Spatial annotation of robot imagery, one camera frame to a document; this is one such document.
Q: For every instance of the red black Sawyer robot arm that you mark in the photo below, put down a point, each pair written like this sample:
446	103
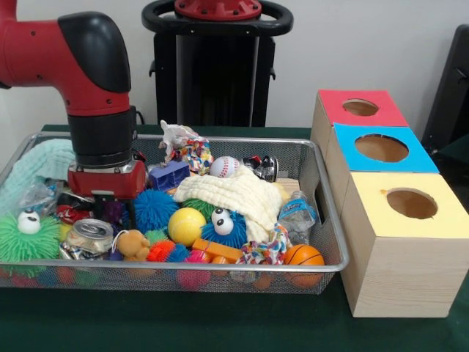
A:
55	55

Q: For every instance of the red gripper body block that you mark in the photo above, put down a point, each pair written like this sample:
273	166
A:
110	185

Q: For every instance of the cream yellow cloth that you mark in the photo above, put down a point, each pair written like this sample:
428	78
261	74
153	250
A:
227	192

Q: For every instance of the white toy baseball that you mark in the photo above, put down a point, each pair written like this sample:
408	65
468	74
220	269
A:
224	167

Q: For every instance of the green spiky ball with eyes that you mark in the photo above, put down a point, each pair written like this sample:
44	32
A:
33	245

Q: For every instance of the small brown plush toy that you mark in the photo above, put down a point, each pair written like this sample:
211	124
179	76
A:
133	245

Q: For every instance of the crushed silver drink can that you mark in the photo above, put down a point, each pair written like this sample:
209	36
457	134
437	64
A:
89	236

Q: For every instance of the plain blue spiky ball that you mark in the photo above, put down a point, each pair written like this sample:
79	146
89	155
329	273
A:
155	210

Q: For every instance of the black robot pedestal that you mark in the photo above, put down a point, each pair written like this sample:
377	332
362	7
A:
227	73

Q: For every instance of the crushed black drink can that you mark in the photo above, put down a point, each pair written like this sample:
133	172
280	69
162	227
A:
262	168

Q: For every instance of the crushed clear water bottle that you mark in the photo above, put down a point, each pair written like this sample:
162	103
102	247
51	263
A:
297	216

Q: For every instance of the orange toy basketball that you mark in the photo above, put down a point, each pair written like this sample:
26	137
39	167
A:
304	254

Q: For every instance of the black upright panel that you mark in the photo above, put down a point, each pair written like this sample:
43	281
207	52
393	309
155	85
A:
450	91

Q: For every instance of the smooth yellow ball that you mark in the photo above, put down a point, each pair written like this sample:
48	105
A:
187	226

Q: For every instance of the mint green cloth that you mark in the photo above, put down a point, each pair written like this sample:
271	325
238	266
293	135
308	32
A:
36	161

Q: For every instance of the dark green table cloth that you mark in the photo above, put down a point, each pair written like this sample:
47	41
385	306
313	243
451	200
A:
183	322
454	157

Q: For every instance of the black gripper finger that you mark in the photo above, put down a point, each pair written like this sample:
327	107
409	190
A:
132	214
100	208

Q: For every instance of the shallow metal mesh bin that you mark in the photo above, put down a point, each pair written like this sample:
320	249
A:
311	165

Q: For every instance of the wooden box with three holes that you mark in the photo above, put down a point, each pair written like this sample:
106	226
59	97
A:
403	278

